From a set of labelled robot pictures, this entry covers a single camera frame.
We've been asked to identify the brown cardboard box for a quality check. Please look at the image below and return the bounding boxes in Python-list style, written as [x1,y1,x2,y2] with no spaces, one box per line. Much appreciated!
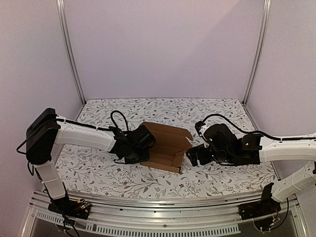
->
[141,122,193,173]

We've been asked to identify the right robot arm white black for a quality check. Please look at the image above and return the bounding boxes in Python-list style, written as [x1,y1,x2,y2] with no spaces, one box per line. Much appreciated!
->
[186,122,316,215]

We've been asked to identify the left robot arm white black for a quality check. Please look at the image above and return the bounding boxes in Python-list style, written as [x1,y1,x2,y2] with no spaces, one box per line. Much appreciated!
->
[16,108,156,214]

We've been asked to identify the floral patterned table mat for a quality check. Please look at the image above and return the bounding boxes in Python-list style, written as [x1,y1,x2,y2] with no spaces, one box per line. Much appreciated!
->
[56,98,276,199]

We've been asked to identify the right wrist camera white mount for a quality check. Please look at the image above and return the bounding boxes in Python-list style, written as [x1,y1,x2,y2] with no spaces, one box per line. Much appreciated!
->
[195,121,209,148]

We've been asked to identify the black left camera cable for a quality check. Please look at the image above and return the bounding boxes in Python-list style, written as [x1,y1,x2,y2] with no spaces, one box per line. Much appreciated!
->
[110,110,130,134]

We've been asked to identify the black camera cable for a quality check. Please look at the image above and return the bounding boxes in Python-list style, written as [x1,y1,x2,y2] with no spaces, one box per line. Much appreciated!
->
[110,110,130,134]
[201,114,316,141]

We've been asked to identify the curved aluminium rail base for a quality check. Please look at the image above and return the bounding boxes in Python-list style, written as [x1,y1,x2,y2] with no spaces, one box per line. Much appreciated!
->
[20,191,311,237]

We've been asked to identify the black right camera cable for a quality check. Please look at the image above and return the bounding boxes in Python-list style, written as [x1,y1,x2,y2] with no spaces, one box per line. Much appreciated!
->
[201,114,316,141]

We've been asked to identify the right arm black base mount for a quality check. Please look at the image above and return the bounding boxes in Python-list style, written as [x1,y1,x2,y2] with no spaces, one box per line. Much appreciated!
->
[238,183,281,232]

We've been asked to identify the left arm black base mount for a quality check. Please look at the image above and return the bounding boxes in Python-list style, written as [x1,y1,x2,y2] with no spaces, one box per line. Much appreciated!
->
[46,183,92,220]

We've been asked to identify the right aluminium corner post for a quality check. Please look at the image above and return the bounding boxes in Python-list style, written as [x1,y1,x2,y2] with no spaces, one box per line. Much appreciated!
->
[243,0,272,104]

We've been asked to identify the aluminium corner post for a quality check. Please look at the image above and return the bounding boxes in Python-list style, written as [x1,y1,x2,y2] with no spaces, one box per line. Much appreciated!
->
[243,0,272,104]
[56,0,86,104]

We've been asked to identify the left aluminium corner post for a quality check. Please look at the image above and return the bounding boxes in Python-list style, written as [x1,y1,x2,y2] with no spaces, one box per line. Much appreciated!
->
[56,0,86,104]

